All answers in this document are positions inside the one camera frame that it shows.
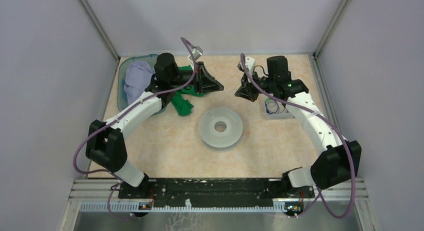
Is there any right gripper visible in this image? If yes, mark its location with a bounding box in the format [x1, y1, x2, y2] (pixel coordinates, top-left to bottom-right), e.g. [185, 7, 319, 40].
[235, 68, 276, 103]

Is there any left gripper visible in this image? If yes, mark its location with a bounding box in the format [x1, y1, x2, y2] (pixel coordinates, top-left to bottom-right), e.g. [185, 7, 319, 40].
[168, 60, 224, 94]

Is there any white filament spool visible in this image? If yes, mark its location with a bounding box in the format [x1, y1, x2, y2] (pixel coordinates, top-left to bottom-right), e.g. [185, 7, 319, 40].
[198, 106, 244, 149]

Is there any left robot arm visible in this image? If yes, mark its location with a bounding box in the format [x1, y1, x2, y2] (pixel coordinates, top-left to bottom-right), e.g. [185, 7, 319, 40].
[85, 52, 225, 198]

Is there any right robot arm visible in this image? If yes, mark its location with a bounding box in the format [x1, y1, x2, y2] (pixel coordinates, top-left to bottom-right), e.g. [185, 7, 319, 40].
[234, 55, 362, 197]

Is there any clear plastic box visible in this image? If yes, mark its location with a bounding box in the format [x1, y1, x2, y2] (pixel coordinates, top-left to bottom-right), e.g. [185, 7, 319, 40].
[257, 94, 295, 120]

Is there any green cloth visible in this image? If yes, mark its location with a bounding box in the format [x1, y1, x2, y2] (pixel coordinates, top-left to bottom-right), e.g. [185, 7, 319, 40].
[170, 65, 208, 117]

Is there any teal plastic basket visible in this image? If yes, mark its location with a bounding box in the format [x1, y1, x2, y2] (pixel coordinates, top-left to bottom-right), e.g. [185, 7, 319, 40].
[117, 54, 159, 112]

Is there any lavender cloth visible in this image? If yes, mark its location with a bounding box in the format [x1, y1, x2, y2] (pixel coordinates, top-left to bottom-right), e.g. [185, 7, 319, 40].
[123, 60, 155, 105]

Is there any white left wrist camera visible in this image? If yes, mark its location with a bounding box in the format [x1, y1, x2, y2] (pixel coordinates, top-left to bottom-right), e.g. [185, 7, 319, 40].
[187, 46, 203, 68]

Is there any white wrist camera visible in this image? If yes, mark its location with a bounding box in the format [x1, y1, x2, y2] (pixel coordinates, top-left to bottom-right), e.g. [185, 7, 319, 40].
[187, 46, 203, 68]
[237, 56, 256, 77]

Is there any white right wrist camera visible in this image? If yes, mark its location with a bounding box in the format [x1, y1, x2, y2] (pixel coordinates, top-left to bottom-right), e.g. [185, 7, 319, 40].
[237, 56, 256, 77]

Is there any blue cable coil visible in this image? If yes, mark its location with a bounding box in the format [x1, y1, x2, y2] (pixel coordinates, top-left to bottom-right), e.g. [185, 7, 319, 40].
[264, 96, 282, 116]

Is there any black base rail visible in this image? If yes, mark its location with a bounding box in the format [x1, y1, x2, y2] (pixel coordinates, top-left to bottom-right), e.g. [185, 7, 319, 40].
[118, 178, 315, 212]

